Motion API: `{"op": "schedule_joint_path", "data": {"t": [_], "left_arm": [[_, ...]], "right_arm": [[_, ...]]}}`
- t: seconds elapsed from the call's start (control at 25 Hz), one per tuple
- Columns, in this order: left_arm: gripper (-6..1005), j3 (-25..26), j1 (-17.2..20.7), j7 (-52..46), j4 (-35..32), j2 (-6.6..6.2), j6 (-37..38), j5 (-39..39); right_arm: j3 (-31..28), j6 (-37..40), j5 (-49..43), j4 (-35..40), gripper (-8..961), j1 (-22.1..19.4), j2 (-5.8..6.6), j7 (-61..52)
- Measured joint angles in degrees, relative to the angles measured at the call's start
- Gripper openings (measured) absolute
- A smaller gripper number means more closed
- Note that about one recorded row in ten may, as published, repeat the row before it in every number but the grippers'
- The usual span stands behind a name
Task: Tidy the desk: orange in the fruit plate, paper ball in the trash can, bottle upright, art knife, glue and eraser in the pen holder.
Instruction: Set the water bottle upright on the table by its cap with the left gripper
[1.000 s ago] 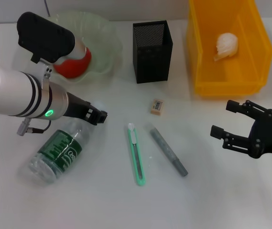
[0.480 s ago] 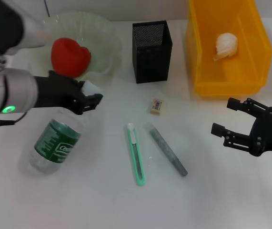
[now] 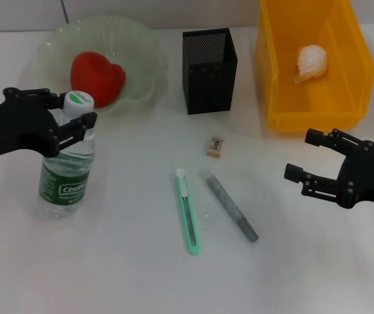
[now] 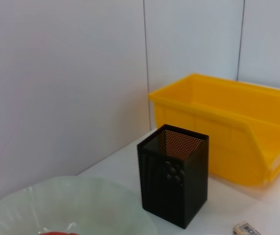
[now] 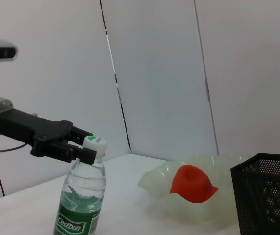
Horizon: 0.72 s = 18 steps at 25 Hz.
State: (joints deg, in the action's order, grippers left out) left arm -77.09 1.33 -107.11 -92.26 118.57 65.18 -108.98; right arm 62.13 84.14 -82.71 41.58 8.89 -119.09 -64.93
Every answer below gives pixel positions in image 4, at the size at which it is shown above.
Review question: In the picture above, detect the red-orange toy fruit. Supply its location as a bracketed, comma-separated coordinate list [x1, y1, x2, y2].
[38, 231, 80, 235]

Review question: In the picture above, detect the beige eraser with barcode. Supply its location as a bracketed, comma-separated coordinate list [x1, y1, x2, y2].
[232, 221, 262, 235]

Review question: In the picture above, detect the black mesh pen holder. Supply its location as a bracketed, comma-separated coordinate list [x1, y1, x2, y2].
[136, 124, 209, 230]

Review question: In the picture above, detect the green glass fruit plate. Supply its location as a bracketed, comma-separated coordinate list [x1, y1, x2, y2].
[0, 176, 157, 235]

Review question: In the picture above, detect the yellow plastic bin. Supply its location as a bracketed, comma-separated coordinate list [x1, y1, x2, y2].
[148, 72, 280, 188]

